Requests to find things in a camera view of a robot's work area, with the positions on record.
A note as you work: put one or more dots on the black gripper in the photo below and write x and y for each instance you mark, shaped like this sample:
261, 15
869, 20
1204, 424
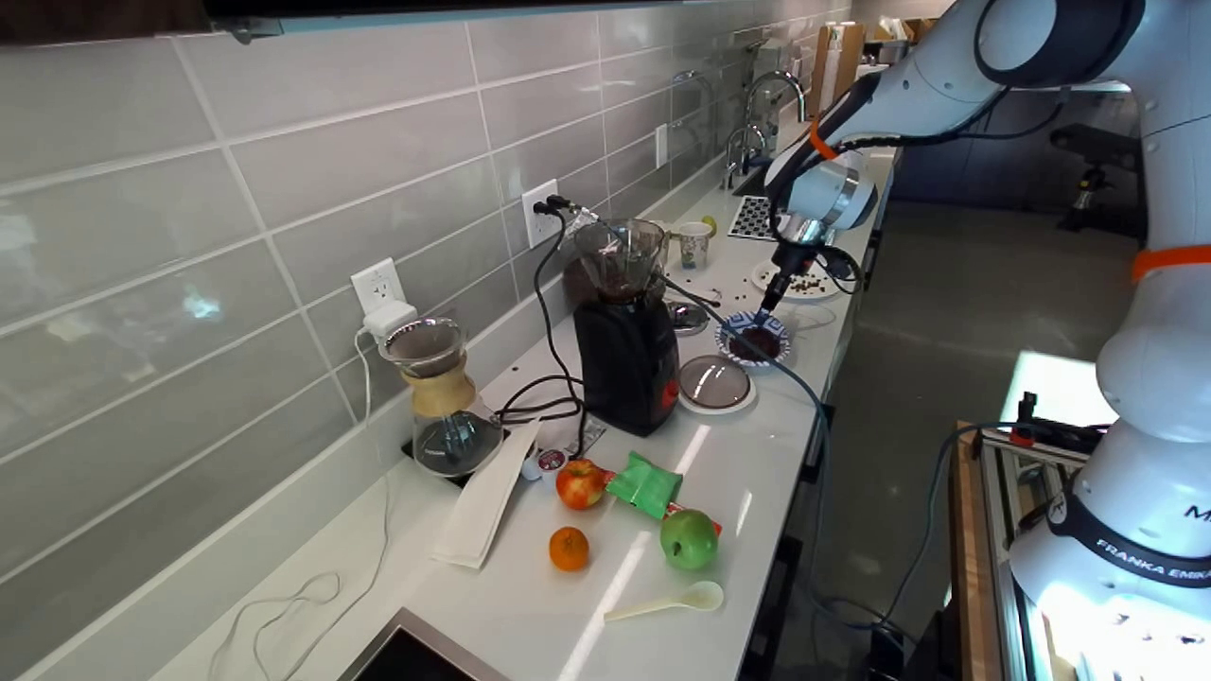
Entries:
787, 267

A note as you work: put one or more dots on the coffee filter with grounds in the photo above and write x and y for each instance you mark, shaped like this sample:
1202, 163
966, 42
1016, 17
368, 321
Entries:
744, 349

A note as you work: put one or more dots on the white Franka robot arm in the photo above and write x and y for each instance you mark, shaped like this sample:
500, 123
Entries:
957, 61

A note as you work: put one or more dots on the white paper plate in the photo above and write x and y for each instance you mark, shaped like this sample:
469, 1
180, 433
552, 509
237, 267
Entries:
822, 291

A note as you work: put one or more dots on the glass jar of coffee beans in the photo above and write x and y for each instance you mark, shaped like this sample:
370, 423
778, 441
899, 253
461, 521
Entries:
663, 249

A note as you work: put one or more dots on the black coffee grinder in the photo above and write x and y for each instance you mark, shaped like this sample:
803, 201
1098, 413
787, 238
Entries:
626, 364

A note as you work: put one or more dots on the chrome jar lid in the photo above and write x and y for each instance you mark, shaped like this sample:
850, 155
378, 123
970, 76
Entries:
687, 321

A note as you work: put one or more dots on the white round grinder lid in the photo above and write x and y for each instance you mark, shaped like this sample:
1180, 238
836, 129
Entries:
715, 385

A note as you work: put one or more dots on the grid pattern dish mat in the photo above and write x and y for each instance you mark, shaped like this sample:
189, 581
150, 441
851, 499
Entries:
746, 218

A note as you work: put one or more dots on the patterned paper cup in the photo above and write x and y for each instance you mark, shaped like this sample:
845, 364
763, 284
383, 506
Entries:
698, 243

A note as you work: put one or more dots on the green crumpled packet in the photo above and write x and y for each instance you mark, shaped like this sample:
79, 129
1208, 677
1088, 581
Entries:
644, 487

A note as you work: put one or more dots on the green apple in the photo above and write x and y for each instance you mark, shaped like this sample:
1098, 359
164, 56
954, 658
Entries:
690, 539

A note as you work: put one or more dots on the red apple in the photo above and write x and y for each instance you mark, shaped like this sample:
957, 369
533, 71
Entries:
580, 487

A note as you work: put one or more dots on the wooden board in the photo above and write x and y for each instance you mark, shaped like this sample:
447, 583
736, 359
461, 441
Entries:
835, 60

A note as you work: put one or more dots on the dark kitchen island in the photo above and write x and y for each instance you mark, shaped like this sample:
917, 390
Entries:
1007, 172

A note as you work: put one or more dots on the white plastic spoon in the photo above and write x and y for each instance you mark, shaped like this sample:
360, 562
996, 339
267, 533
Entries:
701, 596

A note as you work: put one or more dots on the small orange fruit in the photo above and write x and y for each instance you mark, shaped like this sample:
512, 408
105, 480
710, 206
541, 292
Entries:
568, 551

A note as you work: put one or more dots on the wooden robot cart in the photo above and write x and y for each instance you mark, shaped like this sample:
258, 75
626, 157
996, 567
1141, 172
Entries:
970, 569

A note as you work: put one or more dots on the glass dish on black base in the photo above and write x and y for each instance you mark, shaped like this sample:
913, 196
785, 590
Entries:
456, 441

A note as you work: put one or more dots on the white cutting board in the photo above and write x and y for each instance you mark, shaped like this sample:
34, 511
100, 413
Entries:
484, 511

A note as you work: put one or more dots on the black stool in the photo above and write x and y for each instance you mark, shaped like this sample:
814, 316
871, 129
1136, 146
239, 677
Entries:
1102, 142

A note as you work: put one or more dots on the white outlet with adapter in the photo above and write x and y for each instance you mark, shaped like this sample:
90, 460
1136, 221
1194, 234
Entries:
378, 298

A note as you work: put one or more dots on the white wall outlet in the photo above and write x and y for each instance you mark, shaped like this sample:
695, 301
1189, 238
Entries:
532, 228

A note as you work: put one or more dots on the black clamp bracket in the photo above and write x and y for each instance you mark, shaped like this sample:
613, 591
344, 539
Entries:
1052, 437

